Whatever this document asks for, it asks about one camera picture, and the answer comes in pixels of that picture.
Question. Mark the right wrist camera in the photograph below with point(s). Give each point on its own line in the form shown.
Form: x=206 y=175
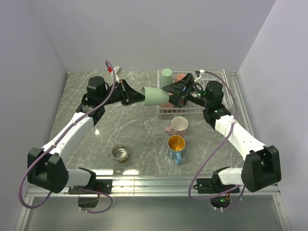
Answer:
x=198 y=74

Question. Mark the stainless steel cup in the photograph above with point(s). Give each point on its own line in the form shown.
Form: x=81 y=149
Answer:
x=120 y=153

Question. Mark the brown-pink ceramic mug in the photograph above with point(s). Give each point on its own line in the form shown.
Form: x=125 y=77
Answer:
x=179 y=77

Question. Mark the white wire dish rack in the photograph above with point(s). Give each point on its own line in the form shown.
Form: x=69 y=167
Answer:
x=217 y=94

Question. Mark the tall green plastic cup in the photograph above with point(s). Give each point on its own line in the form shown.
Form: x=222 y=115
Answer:
x=165 y=77

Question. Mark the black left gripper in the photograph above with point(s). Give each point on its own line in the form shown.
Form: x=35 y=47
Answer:
x=129 y=96

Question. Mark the short green plastic cup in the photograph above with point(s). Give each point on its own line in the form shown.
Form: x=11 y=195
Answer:
x=154 y=96

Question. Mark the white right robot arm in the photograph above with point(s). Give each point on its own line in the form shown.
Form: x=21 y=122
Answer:
x=261 y=162

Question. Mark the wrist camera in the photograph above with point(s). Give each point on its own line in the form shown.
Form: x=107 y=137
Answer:
x=117 y=70
x=198 y=74

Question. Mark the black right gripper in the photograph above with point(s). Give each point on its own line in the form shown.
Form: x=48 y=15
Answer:
x=179 y=98

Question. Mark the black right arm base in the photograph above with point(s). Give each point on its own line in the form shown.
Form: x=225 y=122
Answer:
x=212 y=186

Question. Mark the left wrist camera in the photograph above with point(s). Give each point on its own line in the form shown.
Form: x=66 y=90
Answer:
x=117 y=70

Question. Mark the white and pink mug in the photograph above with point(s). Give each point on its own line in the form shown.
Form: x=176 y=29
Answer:
x=178 y=126

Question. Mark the aluminium front rail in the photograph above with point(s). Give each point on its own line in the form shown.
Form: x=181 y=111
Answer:
x=134 y=186

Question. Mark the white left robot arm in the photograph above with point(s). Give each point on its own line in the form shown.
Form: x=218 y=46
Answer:
x=46 y=165

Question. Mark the blue mug orange interior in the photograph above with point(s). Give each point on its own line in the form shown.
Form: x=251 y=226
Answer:
x=176 y=146

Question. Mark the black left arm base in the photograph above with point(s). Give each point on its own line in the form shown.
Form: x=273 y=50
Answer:
x=101 y=187

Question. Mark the tall pink plastic cup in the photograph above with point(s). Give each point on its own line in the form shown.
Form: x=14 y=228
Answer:
x=166 y=107

